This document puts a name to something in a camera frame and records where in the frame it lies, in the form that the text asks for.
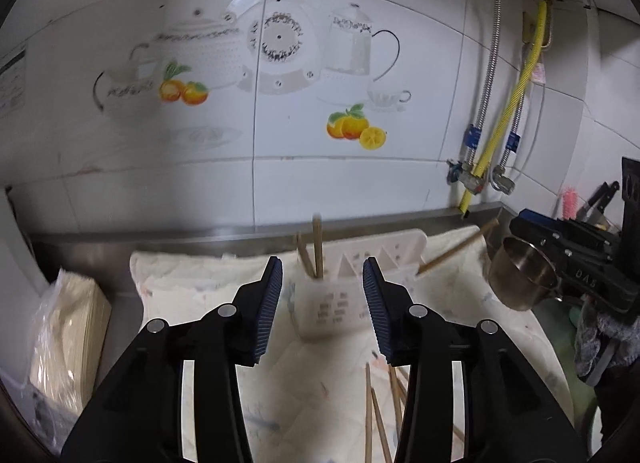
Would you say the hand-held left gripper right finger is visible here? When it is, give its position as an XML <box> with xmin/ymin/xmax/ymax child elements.
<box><xmin>362</xmin><ymin>257</ymin><xmax>587</xmax><ymax>463</ymax></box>

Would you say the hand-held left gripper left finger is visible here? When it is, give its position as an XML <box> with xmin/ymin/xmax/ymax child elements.
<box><xmin>60</xmin><ymin>256</ymin><xmax>284</xmax><ymax>463</ymax></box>

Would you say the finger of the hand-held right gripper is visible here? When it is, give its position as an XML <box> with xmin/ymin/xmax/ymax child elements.
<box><xmin>509</xmin><ymin>219</ymin><xmax>571</xmax><ymax>269</ymax></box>
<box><xmin>516</xmin><ymin>209</ymin><xmax>571</xmax><ymax>234</ymax></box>

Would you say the white plastic utensil holder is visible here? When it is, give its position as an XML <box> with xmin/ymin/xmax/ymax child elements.
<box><xmin>290</xmin><ymin>229</ymin><xmax>429</xmax><ymax>342</ymax></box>

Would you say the pink brush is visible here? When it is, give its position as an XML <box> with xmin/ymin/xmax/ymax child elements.
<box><xmin>561</xmin><ymin>186</ymin><xmax>581</xmax><ymax>218</ymax></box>

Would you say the steel pipe valve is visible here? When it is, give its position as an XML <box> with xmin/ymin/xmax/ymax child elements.
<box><xmin>491</xmin><ymin>167</ymin><xmax>516</xmax><ymax>196</ymax></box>

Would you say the wooden chopstick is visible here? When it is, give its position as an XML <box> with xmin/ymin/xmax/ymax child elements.
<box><xmin>370</xmin><ymin>388</ymin><xmax>394</xmax><ymax>463</ymax></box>
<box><xmin>296</xmin><ymin>233</ymin><xmax>317</xmax><ymax>278</ymax></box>
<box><xmin>389</xmin><ymin>365</ymin><xmax>406</xmax><ymax>436</ymax></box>
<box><xmin>364</xmin><ymin>362</ymin><xmax>374</xmax><ymax>463</ymax></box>
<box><xmin>312</xmin><ymin>215</ymin><xmax>325</xmax><ymax>279</ymax></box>

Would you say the brass pipe valve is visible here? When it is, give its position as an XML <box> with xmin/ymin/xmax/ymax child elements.
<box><xmin>446</xmin><ymin>159</ymin><xmax>487</xmax><ymax>196</ymax></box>

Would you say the black knife rack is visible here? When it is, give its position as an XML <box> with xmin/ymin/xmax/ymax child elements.
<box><xmin>620</xmin><ymin>157</ymin><xmax>640</xmax><ymax>244</ymax></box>

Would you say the pale printed cloth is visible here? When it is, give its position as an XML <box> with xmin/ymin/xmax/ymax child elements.
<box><xmin>129</xmin><ymin>227</ymin><xmax>572</xmax><ymax>463</ymax></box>

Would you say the clear plastic bag of paper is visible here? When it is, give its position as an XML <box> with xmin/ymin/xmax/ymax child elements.
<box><xmin>27</xmin><ymin>268</ymin><xmax>113</xmax><ymax>416</ymax></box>

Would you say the black handled knife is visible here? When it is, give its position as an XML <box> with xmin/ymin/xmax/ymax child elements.
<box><xmin>577</xmin><ymin>181</ymin><xmax>621</xmax><ymax>224</ymax></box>

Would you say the short corrugated steel hose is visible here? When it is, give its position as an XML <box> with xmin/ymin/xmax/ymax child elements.
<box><xmin>495</xmin><ymin>43</ymin><xmax>540</xmax><ymax>178</ymax></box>

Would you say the white cable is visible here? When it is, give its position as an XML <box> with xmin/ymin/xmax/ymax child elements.
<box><xmin>517</xmin><ymin>78</ymin><xmax>547</xmax><ymax>171</ymax></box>

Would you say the yellow gas hose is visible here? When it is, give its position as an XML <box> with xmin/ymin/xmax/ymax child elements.
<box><xmin>462</xmin><ymin>0</ymin><xmax>551</xmax><ymax>218</ymax></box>

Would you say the white wall sticker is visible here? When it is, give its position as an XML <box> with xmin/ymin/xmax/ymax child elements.
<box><xmin>0</xmin><ymin>43</ymin><xmax>28</xmax><ymax>118</ymax></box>

